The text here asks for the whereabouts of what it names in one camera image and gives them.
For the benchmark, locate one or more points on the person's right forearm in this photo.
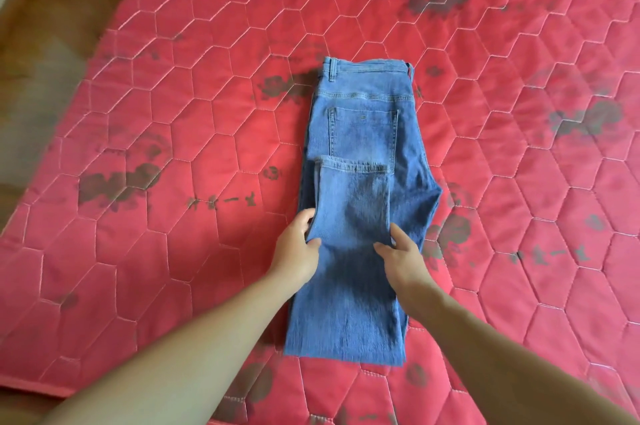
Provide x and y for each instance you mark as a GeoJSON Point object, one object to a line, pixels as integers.
{"type": "Point", "coordinates": [515, 369]}

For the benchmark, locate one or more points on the red quilted mattress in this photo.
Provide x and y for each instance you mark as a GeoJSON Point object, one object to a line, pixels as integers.
{"type": "Point", "coordinates": [175, 140]}

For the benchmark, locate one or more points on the person's left hand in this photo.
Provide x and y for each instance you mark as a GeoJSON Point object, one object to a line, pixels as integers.
{"type": "Point", "coordinates": [292, 255]}

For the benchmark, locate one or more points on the person's right hand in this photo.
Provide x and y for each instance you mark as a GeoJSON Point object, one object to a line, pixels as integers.
{"type": "Point", "coordinates": [410, 270]}

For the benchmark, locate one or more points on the person's left forearm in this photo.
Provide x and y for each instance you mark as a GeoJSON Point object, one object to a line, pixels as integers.
{"type": "Point", "coordinates": [175, 364]}

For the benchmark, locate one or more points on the light blue jeans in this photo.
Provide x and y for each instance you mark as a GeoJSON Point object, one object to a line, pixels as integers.
{"type": "Point", "coordinates": [360, 130]}

